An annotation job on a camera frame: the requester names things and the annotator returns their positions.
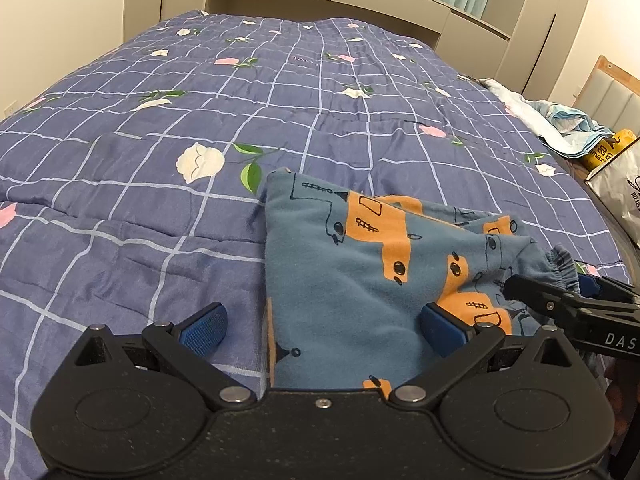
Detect blue pants orange cars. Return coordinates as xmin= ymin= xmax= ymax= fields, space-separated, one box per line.
xmin=265 ymin=169 xmax=578 ymax=390

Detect person's left hand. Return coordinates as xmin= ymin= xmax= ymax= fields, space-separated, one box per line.
xmin=605 ymin=359 xmax=639 ymax=479

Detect white plastic shopping bag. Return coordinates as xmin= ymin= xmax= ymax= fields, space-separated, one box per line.
xmin=586 ymin=139 xmax=640 ymax=246

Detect yellow package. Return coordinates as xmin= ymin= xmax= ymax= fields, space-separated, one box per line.
xmin=582 ymin=129 xmax=637 ymax=171

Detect light blue crumpled blanket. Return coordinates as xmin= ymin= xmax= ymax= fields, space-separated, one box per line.
xmin=478 ymin=78 xmax=614 ymax=159

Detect wooden padded headboard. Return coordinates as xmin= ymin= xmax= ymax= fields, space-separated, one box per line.
xmin=573 ymin=55 xmax=640 ymax=134

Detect purple plaid floral quilt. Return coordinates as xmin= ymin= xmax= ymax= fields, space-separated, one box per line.
xmin=1 ymin=11 xmax=632 ymax=479

